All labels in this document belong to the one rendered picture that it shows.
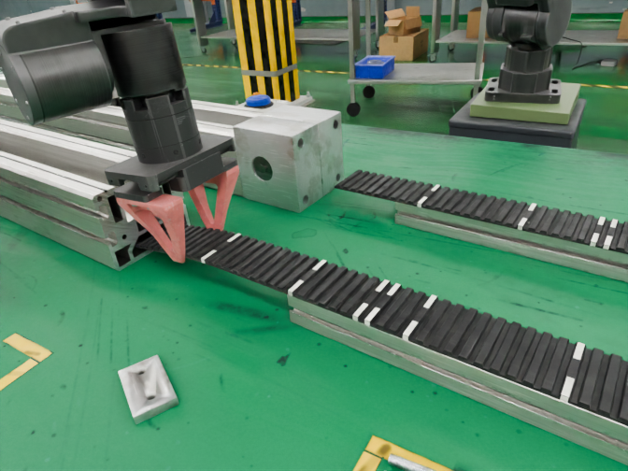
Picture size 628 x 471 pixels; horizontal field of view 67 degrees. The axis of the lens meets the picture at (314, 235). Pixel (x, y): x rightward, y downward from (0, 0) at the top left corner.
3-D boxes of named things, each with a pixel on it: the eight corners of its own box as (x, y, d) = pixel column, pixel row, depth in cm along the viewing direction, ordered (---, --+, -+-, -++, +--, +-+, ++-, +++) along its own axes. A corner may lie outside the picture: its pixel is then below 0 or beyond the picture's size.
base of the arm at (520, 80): (559, 87, 85) (488, 85, 90) (568, 39, 81) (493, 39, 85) (559, 105, 79) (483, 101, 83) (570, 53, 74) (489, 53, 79)
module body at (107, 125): (291, 170, 68) (284, 111, 64) (243, 198, 61) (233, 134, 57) (18, 111, 110) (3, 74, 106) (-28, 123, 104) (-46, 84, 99)
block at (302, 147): (353, 175, 65) (351, 106, 60) (299, 213, 57) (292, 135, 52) (301, 164, 70) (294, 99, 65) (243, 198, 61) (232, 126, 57)
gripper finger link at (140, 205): (137, 266, 46) (105, 175, 41) (191, 232, 51) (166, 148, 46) (187, 281, 42) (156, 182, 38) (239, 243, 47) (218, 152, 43)
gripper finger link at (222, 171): (158, 253, 48) (128, 164, 43) (207, 221, 53) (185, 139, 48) (206, 266, 44) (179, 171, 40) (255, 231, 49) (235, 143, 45)
